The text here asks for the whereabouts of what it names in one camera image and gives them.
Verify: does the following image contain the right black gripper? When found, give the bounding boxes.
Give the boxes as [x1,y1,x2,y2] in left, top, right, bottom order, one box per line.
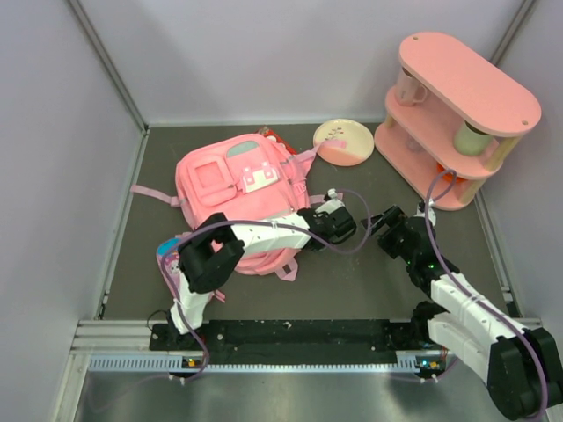
[361,205,416,264]

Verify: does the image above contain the pink student backpack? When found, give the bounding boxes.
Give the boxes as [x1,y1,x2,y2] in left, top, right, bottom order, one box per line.
[130,133,335,282]

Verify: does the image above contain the red comic book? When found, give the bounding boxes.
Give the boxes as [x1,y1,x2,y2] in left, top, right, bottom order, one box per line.
[257,127,296,155]

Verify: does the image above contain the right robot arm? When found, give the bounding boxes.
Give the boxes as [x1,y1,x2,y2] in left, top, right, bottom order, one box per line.
[362,203,562,420]

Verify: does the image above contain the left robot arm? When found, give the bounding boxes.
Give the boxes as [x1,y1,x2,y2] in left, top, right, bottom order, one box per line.
[159,200,357,349]

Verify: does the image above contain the orange bowl on shelf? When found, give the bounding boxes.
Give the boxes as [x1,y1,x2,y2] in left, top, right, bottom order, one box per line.
[436,163,466,184]

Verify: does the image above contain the cream and pink plate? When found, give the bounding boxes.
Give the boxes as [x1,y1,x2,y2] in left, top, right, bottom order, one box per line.
[313,119,375,167]

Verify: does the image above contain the pale green cup on shelf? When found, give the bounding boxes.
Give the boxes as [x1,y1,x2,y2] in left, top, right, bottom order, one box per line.
[453,122,493,156]

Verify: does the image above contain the pink three-tier shelf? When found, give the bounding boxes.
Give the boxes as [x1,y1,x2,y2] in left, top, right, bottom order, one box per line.
[374,32,542,211]

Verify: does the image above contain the pink mug on shelf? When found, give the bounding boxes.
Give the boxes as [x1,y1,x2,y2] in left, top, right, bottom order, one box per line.
[395,68,428,106]

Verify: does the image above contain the purple cartoon pencil case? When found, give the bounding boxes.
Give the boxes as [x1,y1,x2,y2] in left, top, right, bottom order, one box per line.
[156,232,188,293]

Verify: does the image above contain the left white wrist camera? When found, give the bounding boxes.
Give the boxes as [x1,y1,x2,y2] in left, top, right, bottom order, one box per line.
[317,188,345,215]

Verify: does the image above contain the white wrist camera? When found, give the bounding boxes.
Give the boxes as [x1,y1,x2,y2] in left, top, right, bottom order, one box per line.
[317,188,345,215]
[415,199,436,228]

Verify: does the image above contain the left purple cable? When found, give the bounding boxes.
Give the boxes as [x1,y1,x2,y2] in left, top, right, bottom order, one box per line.
[160,187,373,382]

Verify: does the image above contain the purple cable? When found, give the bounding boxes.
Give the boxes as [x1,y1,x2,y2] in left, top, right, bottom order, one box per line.
[424,167,551,418]
[160,187,373,382]

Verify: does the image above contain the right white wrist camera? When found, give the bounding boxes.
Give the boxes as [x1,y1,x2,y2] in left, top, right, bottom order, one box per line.
[415,199,436,228]

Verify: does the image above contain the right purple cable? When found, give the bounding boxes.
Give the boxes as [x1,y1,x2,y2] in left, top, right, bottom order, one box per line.
[424,167,551,418]

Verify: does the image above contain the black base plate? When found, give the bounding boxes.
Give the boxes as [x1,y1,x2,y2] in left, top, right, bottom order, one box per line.
[149,319,454,370]

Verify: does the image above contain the grey slotted cable duct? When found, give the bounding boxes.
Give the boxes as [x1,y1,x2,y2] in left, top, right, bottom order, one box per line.
[89,355,185,373]

